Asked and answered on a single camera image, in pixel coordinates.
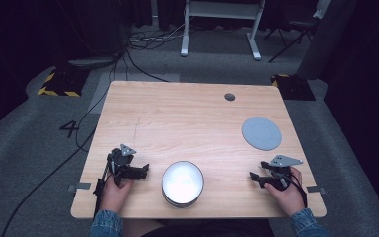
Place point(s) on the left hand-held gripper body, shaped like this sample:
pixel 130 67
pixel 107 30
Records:
pixel 120 161

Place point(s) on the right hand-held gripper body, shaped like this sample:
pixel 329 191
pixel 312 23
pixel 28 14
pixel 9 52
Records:
pixel 283 174

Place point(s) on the person's right hand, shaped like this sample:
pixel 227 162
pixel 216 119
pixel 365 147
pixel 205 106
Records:
pixel 291 199

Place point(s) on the person's left hand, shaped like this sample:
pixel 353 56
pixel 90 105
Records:
pixel 112 196

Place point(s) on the grey round lid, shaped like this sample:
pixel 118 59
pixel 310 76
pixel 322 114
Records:
pixel 262 133

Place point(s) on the grey tape strip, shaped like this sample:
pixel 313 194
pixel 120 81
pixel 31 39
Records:
pixel 79 186
pixel 316 189

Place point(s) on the round white metal pot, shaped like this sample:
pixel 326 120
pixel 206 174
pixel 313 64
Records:
pixel 182 182

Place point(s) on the black yellow striped base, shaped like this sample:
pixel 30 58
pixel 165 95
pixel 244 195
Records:
pixel 294 87
pixel 64 84

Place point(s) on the grey round stand base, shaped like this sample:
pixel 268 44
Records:
pixel 93 62

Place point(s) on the black folding stand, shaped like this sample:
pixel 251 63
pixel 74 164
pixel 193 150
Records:
pixel 297 28

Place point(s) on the grey pillar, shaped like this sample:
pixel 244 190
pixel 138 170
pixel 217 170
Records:
pixel 329 36

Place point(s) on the white desk frame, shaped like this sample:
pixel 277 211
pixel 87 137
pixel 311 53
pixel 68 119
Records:
pixel 222 10

